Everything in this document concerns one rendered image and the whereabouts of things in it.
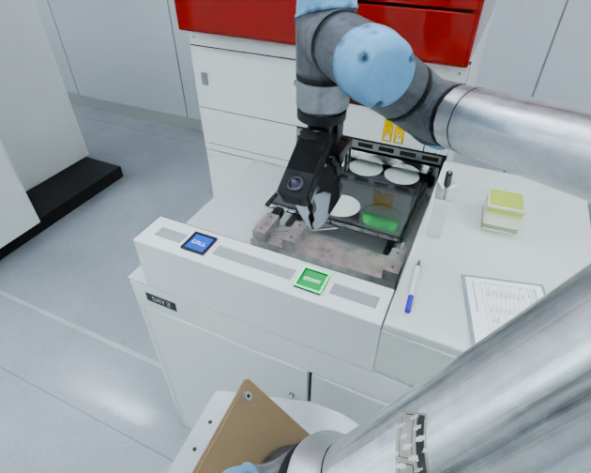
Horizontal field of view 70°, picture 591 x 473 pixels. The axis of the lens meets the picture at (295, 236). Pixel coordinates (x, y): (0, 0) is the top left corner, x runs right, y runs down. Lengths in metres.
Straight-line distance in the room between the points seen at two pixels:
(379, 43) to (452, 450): 0.35
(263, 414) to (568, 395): 0.44
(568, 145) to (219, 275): 0.64
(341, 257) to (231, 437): 0.53
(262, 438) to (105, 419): 1.30
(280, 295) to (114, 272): 1.66
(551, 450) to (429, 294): 0.59
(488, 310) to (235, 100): 0.98
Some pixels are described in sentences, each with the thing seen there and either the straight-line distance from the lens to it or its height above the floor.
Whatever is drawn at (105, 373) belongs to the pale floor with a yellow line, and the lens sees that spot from 1.98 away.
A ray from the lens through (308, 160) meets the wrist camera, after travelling 0.59.
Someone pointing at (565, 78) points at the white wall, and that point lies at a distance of 2.72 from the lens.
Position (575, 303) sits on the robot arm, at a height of 1.38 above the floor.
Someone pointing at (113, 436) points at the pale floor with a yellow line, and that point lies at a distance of 1.82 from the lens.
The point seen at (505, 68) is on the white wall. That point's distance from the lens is 2.69.
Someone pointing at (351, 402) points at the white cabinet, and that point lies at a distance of 0.98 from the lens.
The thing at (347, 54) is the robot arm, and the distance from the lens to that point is 0.46.
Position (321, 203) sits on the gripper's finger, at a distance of 0.67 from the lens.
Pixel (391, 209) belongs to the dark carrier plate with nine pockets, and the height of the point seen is 0.90.
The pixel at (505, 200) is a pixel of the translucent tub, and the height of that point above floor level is 1.03.
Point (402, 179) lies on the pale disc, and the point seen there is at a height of 0.90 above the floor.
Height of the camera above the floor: 1.54
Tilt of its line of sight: 40 degrees down
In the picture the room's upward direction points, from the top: straight up
